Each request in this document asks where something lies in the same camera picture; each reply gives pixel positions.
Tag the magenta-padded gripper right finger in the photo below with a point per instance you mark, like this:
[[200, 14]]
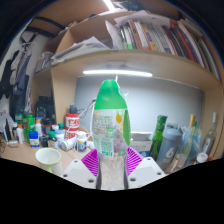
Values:
[[146, 170]]

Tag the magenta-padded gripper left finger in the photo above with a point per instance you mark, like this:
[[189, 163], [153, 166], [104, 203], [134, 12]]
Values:
[[80, 171]]

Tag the clear bottle with green cap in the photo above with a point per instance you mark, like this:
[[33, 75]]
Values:
[[110, 133]]

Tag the white and blue carton box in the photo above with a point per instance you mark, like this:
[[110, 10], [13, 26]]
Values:
[[141, 143]]

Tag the white pill bottle blue label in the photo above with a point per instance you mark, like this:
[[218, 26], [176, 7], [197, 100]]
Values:
[[82, 142]]

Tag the white lying pill bottle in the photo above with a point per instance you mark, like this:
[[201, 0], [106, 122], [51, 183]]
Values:
[[69, 144]]

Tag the dark green glass bottle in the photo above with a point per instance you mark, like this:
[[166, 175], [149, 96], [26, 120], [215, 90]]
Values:
[[158, 136]]

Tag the red and white canister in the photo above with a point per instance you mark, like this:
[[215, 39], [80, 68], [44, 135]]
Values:
[[72, 125]]

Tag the yellow-capped clear bottle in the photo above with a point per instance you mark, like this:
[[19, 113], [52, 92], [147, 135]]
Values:
[[188, 140]]

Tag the small white and blue bottle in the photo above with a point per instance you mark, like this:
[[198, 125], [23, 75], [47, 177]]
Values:
[[34, 139]]

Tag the brown pill bottle white cap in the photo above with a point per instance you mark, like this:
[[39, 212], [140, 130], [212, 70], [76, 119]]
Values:
[[202, 157]]

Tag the green plastic container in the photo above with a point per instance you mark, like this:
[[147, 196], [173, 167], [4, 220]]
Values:
[[28, 125]]

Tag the clear glass bottle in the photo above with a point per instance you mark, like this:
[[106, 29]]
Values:
[[209, 140]]

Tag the black box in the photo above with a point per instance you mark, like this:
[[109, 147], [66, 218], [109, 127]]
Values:
[[45, 106]]

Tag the white strip light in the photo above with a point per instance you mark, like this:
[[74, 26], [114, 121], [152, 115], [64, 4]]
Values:
[[116, 73]]

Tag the wooden shelf unit with books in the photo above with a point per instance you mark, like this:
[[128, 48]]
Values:
[[166, 65]]

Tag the dark hanging clothes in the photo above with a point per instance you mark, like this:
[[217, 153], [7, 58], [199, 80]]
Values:
[[18, 76]]

